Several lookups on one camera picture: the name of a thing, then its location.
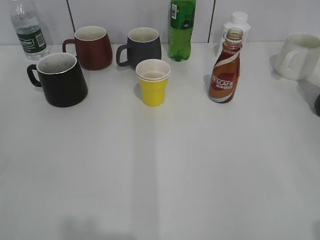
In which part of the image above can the grey ceramic mug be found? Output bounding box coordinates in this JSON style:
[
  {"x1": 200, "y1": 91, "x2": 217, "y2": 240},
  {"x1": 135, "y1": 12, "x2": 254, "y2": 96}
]
[{"x1": 116, "y1": 27, "x2": 162, "y2": 69}]

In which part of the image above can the dark object at right edge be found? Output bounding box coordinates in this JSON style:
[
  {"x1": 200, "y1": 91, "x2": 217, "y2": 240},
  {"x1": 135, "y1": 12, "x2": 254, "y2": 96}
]
[{"x1": 314, "y1": 94, "x2": 320, "y2": 116}]

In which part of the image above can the green soda bottle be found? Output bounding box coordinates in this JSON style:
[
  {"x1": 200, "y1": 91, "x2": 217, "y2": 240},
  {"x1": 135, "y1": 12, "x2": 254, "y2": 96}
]
[{"x1": 169, "y1": 0, "x2": 196, "y2": 62}]

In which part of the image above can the white ceramic mug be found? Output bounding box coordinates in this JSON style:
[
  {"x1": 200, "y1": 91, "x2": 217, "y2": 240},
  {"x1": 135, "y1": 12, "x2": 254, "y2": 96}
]
[{"x1": 272, "y1": 32, "x2": 320, "y2": 81}]

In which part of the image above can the brown Nescafe coffee bottle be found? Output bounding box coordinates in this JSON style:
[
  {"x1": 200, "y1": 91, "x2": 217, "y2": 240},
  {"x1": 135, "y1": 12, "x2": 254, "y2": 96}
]
[{"x1": 208, "y1": 27, "x2": 243, "y2": 104}]

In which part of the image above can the yellow paper cup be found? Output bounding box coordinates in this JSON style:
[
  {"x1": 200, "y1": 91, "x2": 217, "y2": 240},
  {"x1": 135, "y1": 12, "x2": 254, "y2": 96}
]
[{"x1": 135, "y1": 59, "x2": 171, "y2": 107}]

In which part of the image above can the clear water bottle green label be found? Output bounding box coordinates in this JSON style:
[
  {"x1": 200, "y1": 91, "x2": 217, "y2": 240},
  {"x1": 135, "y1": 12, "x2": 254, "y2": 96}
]
[{"x1": 9, "y1": 0, "x2": 49, "y2": 61}]

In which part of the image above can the black ceramic mug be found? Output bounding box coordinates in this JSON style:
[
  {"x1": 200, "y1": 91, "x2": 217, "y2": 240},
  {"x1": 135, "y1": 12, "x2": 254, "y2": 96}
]
[{"x1": 26, "y1": 52, "x2": 88, "y2": 108}]

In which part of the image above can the red ceramic mug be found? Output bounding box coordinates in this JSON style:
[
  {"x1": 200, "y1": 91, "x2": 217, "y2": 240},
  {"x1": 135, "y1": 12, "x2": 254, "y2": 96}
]
[{"x1": 62, "y1": 26, "x2": 113, "y2": 71}]

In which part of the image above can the white plastic bottle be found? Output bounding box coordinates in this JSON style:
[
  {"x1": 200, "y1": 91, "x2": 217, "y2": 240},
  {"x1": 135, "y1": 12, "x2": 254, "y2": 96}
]
[{"x1": 220, "y1": 11, "x2": 251, "y2": 47}]

